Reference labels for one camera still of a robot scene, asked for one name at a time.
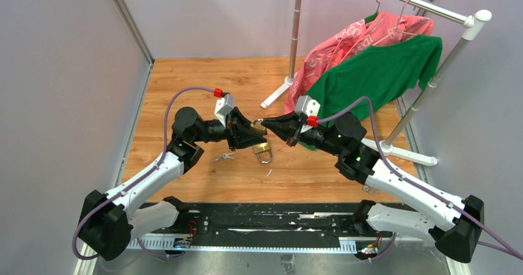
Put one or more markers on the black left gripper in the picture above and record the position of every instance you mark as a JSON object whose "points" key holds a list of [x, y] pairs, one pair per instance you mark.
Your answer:
{"points": [[238, 133]]}

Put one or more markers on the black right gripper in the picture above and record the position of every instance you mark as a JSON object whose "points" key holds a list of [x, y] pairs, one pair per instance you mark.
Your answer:
{"points": [[283, 129]]}

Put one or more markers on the large brass padlock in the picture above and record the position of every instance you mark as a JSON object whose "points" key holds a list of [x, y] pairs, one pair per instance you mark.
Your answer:
{"points": [[257, 127]]}

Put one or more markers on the small brass padlock with key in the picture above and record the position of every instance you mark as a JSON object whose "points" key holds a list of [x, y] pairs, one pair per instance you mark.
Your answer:
{"points": [[370, 189]]}

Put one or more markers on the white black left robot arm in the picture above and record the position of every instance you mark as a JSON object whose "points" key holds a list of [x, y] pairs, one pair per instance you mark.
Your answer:
{"points": [[110, 221]]}

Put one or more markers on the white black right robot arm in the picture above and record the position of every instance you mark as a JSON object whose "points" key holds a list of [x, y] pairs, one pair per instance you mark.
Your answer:
{"points": [[448, 221]]}

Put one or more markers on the small loose key bunch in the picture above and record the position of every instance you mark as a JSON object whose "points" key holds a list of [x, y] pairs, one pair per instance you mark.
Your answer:
{"points": [[224, 156]]}

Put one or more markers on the green t-shirt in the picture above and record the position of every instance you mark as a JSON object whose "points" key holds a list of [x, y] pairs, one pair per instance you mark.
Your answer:
{"points": [[381, 73]]}

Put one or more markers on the pink printed shirt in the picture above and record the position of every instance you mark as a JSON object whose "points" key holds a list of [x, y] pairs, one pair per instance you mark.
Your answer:
{"points": [[383, 28]]}

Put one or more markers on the metal clothes rack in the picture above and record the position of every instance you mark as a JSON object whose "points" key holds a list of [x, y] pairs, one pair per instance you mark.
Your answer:
{"points": [[472, 26]]}

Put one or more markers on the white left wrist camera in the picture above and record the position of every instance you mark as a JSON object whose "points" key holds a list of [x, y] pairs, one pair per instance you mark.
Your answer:
{"points": [[223, 107]]}

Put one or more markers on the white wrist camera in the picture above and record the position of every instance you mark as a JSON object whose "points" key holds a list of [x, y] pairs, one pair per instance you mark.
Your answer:
{"points": [[223, 107], [307, 106]]}

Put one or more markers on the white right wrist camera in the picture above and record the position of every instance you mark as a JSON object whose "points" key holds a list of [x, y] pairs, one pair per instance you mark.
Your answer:
{"points": [[307, 106]]}

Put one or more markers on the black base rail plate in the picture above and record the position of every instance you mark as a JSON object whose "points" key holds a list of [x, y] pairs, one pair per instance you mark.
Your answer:
{"points": [[271, 225]]}

